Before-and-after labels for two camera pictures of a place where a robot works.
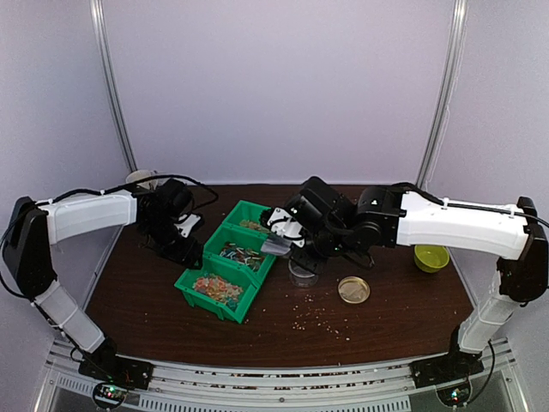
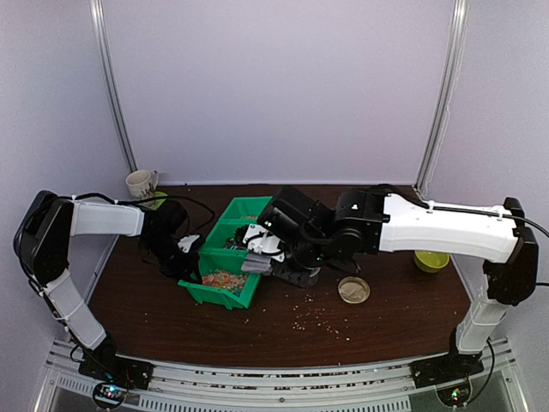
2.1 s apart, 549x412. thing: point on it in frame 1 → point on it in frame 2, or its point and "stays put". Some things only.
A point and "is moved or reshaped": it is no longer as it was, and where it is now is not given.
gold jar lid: (353, 289) stays put
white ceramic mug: (139, 174) stays put
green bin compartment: (239, 251) is moved or reshaped
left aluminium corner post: (97, 11) stays put
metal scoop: (275, 245) is moved or reshaped
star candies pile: (214, 287) → (220, 279)
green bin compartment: (243, 224) is moved or reshaped
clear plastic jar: (300, 277) stays put
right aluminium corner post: (460, 15) stays put
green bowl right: (431, 258) stays put
